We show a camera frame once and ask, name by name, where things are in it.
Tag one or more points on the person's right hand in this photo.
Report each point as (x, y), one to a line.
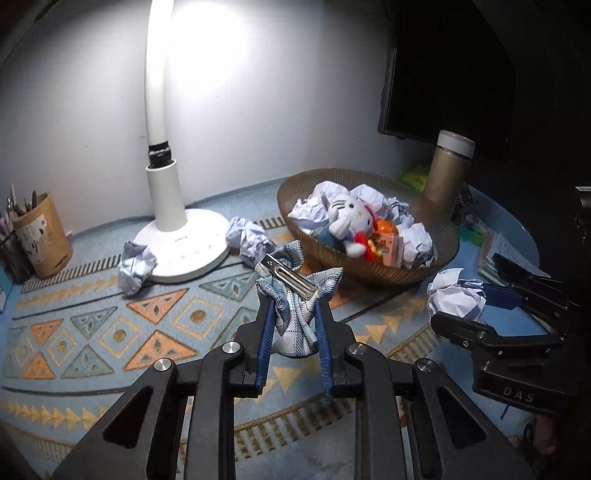
(540, 438)

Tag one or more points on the green packet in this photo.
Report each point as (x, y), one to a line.
(415, 177)

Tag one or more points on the stack of papers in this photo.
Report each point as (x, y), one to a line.
(494, 258)

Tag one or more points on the brown paper pen holder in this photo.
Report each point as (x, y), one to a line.
(44, 240)

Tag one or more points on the plaid hair bow clip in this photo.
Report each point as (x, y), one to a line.
(288, 318)

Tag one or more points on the gold thermos bottle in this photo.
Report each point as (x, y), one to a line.
(445, 175)

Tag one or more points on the white cat plush toy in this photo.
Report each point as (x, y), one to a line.
(344, 217)

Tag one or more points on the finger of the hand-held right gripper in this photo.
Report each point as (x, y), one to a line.
(461, 328)
(501, 295)

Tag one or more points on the bundle of pens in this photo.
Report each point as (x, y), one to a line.
(21, 203)

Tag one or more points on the orange mandarin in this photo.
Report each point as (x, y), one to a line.
(385, 226)

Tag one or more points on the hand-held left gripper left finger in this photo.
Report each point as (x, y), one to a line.
(263, 341)

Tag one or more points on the patterned woven table mat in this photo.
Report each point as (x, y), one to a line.
(138, 323)

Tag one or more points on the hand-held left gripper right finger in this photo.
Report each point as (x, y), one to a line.
(323, 341)

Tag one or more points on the dark monitor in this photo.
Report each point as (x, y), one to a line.
(461, 69)

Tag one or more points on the white desk lamp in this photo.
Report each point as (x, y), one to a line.
(166, 194)

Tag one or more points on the brown wicker basket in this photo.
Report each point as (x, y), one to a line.
(383, 272)

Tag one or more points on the black mesh pen holder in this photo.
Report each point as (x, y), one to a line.
(11, 258)

